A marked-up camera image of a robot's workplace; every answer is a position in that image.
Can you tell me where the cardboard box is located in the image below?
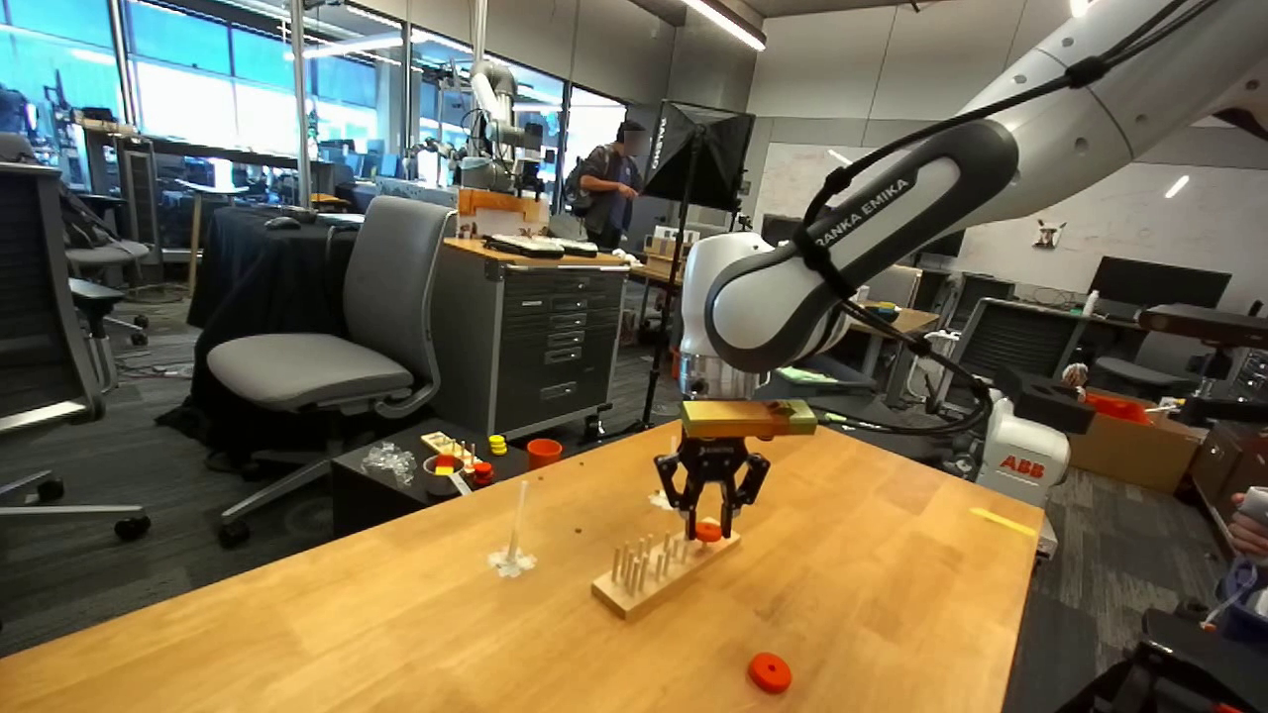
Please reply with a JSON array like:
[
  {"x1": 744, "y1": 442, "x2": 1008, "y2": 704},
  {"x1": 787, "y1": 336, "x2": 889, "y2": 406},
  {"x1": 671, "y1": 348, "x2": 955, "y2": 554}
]
[{"x1": 1065, "y1": 406, "x2": 1207, "y2": 500}]

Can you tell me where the wooden box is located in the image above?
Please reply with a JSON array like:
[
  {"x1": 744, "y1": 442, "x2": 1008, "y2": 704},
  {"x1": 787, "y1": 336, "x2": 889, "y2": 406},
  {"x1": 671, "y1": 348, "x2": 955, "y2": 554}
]
[{"x1": 453, "y1": 185, "x2": 555, "y2": 243}]

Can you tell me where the black desk monitor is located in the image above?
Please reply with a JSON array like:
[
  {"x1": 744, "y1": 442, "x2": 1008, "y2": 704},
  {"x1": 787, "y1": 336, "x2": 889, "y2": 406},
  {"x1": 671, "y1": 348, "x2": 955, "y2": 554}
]
[{"x1": 1084, "y1": 252, "x2": 1236, "y2": 318}]

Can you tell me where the gray office chair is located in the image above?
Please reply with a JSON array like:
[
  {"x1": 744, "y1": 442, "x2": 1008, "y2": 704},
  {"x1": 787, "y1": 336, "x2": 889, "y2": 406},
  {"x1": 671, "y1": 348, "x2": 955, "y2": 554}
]
[{"x1": 203, "y1": 195, "x2": 460, "y2": 552}]

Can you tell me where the clear plastic piece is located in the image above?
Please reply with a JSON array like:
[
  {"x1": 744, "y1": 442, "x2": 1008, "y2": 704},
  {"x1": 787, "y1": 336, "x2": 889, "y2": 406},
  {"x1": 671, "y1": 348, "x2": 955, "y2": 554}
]
[{"x1": 362, "y1": 441, "x2": 419, "y2": 482}]

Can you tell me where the yellow tape strip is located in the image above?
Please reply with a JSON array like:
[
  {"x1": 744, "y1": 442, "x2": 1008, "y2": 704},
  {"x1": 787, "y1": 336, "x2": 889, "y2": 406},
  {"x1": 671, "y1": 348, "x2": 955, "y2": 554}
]
[{"x1": 965, "y1": 502, "x2": 1047, "y2": 541}]

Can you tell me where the black cloth cover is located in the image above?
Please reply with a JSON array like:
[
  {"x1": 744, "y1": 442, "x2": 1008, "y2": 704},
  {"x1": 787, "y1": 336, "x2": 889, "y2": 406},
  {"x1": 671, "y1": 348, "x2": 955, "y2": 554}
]
[{"x1": 154, "y1": 203, "x2": 366, "y2": 461}]

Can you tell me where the cream flat block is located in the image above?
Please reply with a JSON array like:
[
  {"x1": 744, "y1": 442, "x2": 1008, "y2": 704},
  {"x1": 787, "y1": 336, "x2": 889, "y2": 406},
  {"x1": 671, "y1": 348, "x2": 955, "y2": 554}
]
[{"x1": 416, "y1": 429, "x2": 489, "y2": 467}]

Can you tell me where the person in dark shirt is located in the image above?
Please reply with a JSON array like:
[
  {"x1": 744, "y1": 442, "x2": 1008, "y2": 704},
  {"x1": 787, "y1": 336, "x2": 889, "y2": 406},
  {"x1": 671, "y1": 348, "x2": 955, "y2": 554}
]
[{"x1": 565, "y1": 117, "x2": 652, "y2": 252}]

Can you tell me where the low black cart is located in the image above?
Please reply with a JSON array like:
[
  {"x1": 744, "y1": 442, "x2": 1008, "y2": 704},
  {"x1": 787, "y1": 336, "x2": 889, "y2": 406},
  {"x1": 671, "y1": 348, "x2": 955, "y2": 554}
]
[{"x1": 330, "y1": 429, "x2": 535, "y2": 533}]

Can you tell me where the wooden rack with pegs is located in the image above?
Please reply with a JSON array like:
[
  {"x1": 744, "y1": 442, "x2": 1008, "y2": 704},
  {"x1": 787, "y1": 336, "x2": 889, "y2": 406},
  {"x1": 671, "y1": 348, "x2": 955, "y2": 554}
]
[{"x1": 585, "y1": 517, "x2": 744, "y2": 620}]

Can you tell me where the black mesh office chair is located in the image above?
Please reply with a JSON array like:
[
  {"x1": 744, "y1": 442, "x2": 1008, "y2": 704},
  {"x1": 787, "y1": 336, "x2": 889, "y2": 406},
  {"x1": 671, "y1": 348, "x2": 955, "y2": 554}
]
[{"x1": 0, "y1": 130, "x2": 158, "y2": 548}]

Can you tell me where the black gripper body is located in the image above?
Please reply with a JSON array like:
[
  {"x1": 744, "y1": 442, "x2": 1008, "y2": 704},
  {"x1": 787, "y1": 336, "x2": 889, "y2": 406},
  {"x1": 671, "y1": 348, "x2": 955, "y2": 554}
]
[{"x1": 679, "y1": 437, "x2": 753, "y2": 508}]

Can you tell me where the black softbox light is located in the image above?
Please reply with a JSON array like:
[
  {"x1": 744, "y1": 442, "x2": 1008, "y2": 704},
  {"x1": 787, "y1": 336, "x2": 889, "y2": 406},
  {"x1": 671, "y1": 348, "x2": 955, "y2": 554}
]
[{"x1": 642, "y1": 105, "x2": 761, "y2": 429}]

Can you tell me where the yellow-green wrist camera box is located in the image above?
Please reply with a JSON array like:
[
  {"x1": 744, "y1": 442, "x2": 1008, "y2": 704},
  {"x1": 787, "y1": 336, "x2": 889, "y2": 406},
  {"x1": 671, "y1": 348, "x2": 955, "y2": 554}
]
[{"x1": 679, "y1": 395, "x2": 819, "y2": 447}]

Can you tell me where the gray metal cabinet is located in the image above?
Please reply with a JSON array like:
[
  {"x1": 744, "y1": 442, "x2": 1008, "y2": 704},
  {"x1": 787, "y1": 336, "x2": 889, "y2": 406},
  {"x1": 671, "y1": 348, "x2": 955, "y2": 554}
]
[{"x1": 433, "y1": 233, "x2": 633, "y2": 447}]

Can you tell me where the blue bin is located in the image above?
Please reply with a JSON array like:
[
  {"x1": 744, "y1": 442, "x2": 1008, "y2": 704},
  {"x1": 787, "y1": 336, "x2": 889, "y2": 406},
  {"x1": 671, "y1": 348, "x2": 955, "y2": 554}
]
[{"x1": 1222, "y1": 552, "x2": 1268, "y2": 643}]

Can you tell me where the white ABB robot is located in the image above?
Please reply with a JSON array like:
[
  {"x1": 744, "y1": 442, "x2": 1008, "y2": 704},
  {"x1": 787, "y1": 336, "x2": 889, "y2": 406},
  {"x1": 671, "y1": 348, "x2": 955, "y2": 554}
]
[{"x1": 969, "y1": 369, "x2": 1100, "y2": 516}]

